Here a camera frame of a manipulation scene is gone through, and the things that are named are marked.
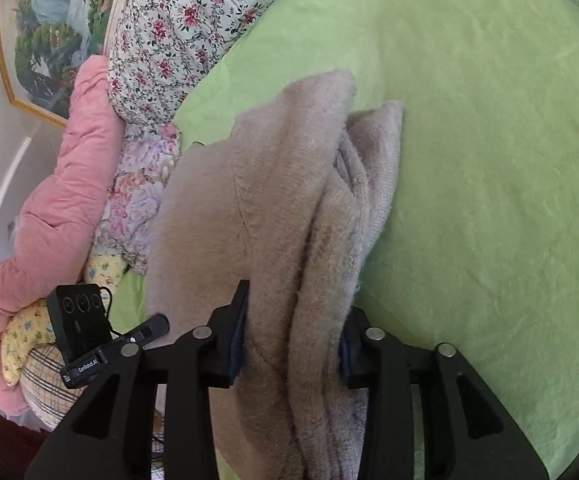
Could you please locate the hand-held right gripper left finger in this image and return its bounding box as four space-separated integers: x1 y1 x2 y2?
24 280 250 480

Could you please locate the framed landscape painting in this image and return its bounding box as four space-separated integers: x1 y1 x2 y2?
0 0 138 128

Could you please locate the plaid checked cloth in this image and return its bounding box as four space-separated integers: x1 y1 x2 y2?
22 345 100 431

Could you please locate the beige knit sweater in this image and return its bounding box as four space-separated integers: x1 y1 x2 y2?
146 69 405 480

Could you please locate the white pink floral quilt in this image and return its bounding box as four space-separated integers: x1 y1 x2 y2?
107 0 320 127

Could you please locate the dark red cloth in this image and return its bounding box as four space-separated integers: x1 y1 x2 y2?
0 395 55 467

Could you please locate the pink padded quilt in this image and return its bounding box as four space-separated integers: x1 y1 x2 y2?
0 55 126 413

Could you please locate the yellow patterned cloth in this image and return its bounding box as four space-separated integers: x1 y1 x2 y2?
0 252 125 387

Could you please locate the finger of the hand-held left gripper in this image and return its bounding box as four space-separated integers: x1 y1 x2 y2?
112 314 170 350

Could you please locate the pastel floral cloth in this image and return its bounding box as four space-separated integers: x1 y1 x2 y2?
94 122 183 276

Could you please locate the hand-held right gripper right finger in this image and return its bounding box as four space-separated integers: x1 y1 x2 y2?
338 306 550 480

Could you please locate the green bed sheet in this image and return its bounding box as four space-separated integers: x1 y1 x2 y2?
120 0 579 480

